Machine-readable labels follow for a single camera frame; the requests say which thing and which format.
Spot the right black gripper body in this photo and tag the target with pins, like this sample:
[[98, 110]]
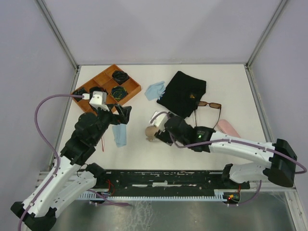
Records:
[[162, 135]]

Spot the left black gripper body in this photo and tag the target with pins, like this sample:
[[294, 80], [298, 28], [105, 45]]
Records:
[[109, 118]]

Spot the light blue cleaning cloth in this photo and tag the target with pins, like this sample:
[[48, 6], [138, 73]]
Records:
[[120, 135]]

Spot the marble pattern glasses case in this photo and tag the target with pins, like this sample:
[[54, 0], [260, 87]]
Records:
[[150, 132]]

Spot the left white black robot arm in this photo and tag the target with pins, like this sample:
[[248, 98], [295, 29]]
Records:
[[41, 209]]

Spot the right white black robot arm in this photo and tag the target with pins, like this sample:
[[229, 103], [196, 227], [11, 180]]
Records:
[[275, 162]]

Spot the red sunglasses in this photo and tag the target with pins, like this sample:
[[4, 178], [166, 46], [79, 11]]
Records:
[[102, 142]]

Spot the brown sunglasses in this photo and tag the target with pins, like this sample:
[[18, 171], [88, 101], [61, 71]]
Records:
[[211, 105]]

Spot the rolled blue yellow belt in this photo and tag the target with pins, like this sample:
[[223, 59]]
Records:
[[118, 93]]

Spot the wooden compartment tray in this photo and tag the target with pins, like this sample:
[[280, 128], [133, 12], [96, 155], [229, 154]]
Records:
[[105, 80]]

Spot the black folded cloth pouch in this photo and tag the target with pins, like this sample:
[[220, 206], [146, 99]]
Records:
[[182, 94]]

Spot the crumpled light blue cloth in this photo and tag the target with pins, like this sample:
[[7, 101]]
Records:
[[155, 90]]

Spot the rolled black belt middle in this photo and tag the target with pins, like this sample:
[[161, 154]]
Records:
[[96, 88]]

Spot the rolled black belt top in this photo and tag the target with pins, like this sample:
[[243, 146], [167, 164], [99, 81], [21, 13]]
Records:
[[120, 76]]

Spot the rolled green black belt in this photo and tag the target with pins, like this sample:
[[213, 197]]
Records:
[[79, 92]]

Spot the pink glasses case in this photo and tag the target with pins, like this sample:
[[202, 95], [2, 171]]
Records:
[[225, 127]]

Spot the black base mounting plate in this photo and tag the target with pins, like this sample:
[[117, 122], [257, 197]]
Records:
[[165, 183]]

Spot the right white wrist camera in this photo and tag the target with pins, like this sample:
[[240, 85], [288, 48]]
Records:
[[158, 119]]

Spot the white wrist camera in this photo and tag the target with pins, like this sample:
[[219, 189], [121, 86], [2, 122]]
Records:
[[97, 100], [158, 119]]

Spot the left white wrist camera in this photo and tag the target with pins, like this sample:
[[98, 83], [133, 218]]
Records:
[[97, 100]]

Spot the white slotted cable duct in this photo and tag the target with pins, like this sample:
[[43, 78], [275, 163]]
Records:
[[171, 194]]

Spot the left aluminium frame post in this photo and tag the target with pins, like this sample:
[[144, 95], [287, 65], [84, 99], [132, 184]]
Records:
[[55, 30]]

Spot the aluminium frame post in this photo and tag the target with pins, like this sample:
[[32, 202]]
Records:
[[55, 30], [266, 32]]

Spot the right aluminium frame post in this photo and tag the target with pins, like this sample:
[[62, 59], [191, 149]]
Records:
[[266, 32]]

